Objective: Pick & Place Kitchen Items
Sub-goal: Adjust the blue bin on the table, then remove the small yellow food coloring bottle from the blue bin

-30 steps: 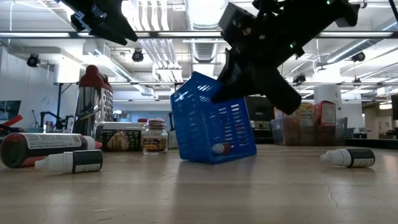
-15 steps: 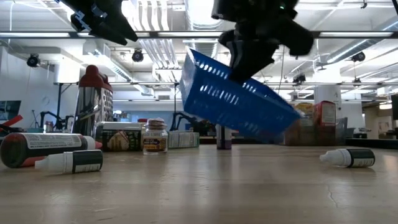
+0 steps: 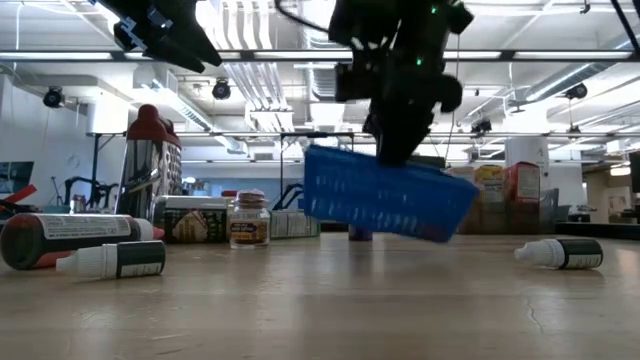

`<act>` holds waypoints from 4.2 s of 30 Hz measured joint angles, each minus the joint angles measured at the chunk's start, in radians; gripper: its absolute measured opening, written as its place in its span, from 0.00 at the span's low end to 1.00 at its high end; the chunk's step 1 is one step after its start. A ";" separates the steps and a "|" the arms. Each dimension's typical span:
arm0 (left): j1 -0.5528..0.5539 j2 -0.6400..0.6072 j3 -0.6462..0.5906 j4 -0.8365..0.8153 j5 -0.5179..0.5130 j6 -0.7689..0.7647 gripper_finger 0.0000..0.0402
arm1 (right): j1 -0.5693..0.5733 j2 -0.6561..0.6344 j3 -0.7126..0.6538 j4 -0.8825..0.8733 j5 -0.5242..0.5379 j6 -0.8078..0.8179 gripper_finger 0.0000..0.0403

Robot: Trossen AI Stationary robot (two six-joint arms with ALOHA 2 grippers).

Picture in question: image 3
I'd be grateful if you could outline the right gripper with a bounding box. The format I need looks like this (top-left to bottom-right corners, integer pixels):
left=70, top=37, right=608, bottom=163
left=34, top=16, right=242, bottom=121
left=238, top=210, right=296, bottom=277
left=329, top=0, right=475, bottom=166

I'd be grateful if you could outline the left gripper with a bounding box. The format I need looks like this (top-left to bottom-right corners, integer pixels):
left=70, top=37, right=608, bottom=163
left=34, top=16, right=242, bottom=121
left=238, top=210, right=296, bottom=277
left=97, top=0, right=224, bottom=74

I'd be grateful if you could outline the blue plastic basket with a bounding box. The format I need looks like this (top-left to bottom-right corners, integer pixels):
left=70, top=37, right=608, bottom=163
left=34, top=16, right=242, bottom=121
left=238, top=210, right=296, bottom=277
left=302, top=144, right=480, bottom=245

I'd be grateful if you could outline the orange cereal box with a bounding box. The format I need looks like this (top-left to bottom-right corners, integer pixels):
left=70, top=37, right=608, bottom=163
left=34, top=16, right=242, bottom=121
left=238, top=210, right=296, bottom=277
left=444, top=165, right=479, bottom=235

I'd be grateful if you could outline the green food colouring dropper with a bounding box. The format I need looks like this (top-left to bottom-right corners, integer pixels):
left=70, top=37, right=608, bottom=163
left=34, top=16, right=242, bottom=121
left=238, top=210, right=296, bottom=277
left=513, top=237, right=605, bottom=271

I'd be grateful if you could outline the black ceiling spotlight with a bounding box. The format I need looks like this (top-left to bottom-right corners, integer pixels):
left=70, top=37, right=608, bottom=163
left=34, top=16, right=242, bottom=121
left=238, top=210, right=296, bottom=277
left=42, top=85, right=66, bottom=109
left=564, top=82, right=589, bottom=101
left=469, top=117, right=494, bottom=136
left=211, top=78, right=233, bottom=101

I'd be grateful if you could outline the black overhead crossbar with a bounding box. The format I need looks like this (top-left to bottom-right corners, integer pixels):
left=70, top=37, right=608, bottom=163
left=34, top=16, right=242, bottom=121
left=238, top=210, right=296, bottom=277
left=0, top=48, right=640, bottom=63

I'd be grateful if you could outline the Apple Jacks cereal box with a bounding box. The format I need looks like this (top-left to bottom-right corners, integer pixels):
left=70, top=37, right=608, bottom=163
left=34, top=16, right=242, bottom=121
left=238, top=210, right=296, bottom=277
left=269, top=208, right=322, bottom=240

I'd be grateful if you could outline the clear box of snack boxes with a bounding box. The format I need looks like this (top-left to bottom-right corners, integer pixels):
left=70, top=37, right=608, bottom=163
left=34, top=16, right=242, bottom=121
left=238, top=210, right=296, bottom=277
left=449, top=187, right=561, bottom=235

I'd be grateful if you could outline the small glass spice jar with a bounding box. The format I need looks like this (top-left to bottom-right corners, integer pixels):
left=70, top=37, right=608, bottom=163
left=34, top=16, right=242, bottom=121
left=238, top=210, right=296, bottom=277
left=229, top=188, right=272, bottom=250

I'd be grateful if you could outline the black food colouring dropper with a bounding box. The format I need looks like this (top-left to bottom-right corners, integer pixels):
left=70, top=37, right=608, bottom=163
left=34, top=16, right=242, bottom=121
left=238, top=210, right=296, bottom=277
left=54, top=239, right=167, bottom=280

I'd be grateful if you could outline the red food colouring bottle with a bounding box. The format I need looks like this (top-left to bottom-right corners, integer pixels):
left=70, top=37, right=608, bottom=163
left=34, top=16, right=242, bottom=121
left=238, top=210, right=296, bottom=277
left=0, top=212, right=165, bottom=271

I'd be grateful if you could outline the red flat bar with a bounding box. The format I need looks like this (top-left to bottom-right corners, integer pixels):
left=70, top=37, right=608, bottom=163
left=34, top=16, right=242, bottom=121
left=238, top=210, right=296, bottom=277
left=0, top=183, right=39, bottom=205

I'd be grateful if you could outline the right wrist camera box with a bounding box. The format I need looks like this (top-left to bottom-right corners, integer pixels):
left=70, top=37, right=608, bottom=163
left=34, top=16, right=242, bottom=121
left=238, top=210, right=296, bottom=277
left=333, top=62, right=379, bottom=104

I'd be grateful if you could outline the black metal stand frame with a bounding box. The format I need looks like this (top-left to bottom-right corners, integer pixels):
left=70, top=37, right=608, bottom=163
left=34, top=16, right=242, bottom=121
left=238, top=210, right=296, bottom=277
left=278, top=131, right=356, bottom=182

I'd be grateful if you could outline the steel box grater red handle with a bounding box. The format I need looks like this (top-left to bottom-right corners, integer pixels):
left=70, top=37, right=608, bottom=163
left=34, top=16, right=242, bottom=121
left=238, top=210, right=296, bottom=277
left=114, top=103, right=184, bottom=219

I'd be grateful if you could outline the dark wall screen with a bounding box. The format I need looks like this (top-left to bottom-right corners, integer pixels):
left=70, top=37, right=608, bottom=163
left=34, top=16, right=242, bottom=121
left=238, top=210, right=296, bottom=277
left=0, top=160, right=35, bottom=194

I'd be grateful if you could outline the black table frame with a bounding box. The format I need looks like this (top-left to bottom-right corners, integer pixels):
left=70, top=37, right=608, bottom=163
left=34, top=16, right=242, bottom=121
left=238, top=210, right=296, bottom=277
left=556, top=222, right=635, bottom=241

